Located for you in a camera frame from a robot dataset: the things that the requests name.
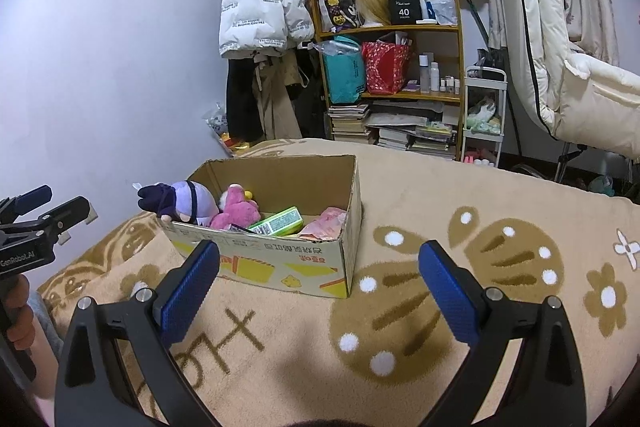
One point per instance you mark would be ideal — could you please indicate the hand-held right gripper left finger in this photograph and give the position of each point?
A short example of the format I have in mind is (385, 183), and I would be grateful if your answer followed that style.
(187, 292)

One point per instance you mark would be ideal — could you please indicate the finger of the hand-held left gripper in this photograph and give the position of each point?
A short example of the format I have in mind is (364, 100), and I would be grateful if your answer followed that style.
(67, 212)
(32, 197)

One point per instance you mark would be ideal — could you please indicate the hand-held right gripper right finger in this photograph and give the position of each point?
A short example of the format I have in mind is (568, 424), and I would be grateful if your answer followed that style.
(450, 294)

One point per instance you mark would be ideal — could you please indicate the black packet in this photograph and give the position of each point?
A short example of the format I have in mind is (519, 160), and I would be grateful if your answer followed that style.
(239, 228)

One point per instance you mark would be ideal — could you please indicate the purple doll plush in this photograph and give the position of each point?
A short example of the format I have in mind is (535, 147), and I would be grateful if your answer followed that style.
(197, 202)

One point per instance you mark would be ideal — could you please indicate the brown cardboard box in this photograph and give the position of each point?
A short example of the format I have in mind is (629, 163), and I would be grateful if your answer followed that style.
(280, 262)

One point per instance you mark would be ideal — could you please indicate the pink fluffy plush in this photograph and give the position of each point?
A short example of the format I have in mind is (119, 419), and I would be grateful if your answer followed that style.
(235, 207)

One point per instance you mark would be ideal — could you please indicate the green packet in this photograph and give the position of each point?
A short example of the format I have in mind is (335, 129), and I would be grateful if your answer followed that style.
(277, 222)

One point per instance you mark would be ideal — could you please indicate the person's left hand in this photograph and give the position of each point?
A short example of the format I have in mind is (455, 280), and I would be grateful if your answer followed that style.
(22, 327)

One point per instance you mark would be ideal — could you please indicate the beige patterned blanket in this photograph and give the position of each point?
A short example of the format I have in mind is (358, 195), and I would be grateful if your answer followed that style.
(450, 187)

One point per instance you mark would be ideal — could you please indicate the pink and white bottles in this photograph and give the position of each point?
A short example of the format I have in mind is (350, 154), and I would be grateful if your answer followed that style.
(477, 159)

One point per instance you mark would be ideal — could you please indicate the pile of yellow packets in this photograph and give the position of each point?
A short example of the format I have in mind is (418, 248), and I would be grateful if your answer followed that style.
(225, 132)

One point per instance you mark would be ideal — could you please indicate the pile of magazines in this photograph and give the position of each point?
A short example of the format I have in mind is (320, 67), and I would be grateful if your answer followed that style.
(415, 132)

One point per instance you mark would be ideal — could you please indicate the green and white plush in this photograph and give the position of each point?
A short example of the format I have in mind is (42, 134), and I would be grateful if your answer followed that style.
(482, 114)

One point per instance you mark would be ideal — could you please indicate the stack of books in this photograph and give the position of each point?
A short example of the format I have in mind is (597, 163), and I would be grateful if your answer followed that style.
(350, 124)

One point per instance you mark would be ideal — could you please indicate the hanging dark and beige clothes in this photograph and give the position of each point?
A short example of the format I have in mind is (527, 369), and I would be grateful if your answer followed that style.
(270, 97)

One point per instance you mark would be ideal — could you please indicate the row of cosmetic bottles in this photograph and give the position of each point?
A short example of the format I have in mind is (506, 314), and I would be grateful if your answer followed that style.
(435, 79)

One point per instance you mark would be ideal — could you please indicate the white trolley cart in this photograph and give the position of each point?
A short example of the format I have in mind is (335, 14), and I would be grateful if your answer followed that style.
(487, 74)

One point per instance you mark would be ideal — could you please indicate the red patterned bag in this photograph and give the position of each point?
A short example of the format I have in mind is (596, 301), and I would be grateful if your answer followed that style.
(385, 67)

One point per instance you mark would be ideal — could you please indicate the teal bag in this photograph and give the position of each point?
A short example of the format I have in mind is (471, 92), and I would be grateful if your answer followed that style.
(342, 72)

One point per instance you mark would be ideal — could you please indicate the cream down coat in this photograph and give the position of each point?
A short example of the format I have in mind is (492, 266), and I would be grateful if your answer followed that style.
(575, 57)

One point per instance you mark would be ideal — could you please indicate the wooden shelf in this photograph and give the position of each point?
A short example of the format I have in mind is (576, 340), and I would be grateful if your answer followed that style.
(400, 28)

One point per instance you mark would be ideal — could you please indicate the black box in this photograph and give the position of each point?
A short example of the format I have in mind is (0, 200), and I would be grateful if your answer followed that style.
(403, 7)

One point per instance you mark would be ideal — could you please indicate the blonde wig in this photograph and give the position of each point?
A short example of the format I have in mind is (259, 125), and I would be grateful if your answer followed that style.
(372, 2)

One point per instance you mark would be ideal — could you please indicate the black cat-ear bag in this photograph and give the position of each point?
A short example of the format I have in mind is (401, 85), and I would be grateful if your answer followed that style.
(337, 2)

